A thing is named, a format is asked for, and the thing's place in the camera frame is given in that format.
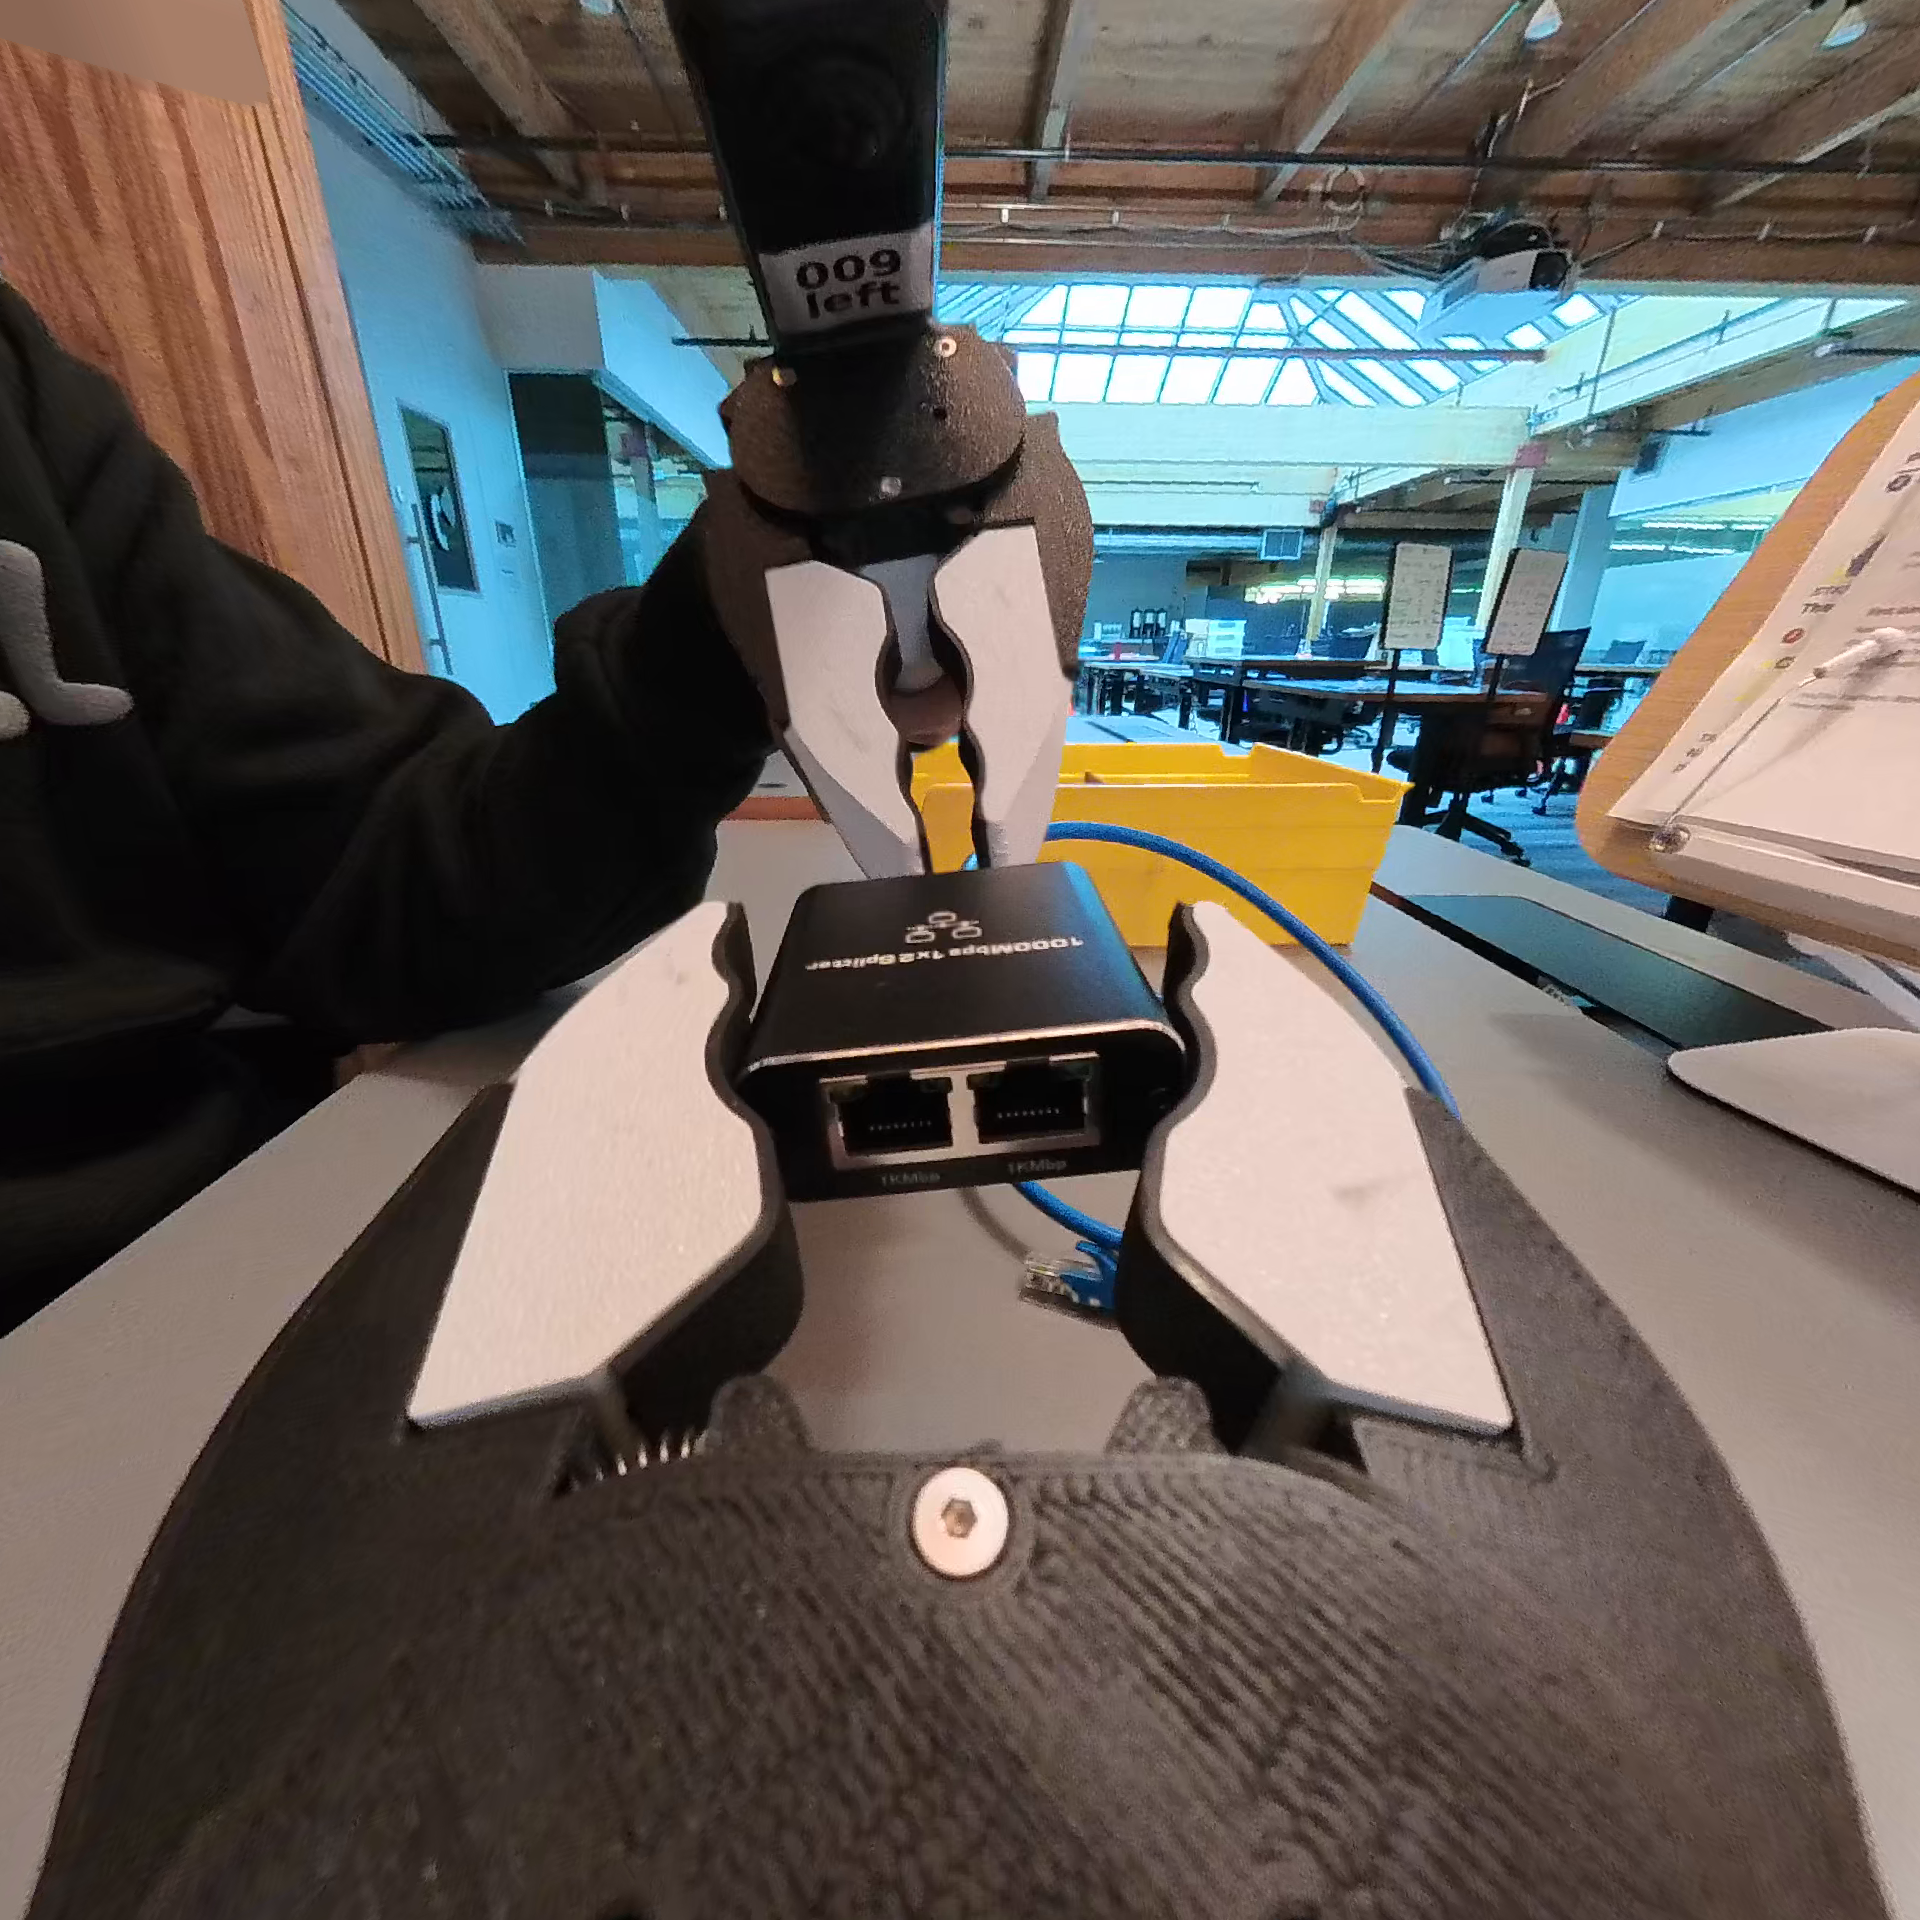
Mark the white sheet on stand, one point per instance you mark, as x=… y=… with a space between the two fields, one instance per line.
x=1525 y=600
x=1415 y=595

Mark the person's black hoodie torso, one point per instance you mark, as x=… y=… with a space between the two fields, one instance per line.
x=148 y=840

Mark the person's left forearm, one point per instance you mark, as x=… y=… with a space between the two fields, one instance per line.
x=569 y=811

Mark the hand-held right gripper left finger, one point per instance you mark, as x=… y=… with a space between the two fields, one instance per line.
x=600 y=1200

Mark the grey desk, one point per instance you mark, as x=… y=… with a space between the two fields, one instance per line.
x=1724 y=1349

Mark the black office chair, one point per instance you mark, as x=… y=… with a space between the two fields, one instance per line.
x=1515 y=721

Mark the instruction sheet on stand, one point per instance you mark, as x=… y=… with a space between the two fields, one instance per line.
x=1680 y=721

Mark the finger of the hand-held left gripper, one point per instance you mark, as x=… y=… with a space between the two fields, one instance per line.
x=825 y=676
x=1013 y=676

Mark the ceiling track spot lamps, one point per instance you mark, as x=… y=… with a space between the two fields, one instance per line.
x=1540 y=19

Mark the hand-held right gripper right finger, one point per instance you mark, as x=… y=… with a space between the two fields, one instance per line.
x=1320 y=1200

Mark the black network splitter box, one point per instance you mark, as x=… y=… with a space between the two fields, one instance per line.
x=945 y=975

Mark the printed instruction sheet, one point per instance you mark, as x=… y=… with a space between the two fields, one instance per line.
x=1800 y=721

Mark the framed wall picture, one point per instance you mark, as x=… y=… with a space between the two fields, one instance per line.
x=436 y=503

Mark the yellow plastic bin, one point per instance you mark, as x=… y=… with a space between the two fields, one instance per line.
x=1244 y=855

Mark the white ceiling projector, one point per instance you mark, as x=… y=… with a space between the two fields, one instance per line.
x=1500 y=277

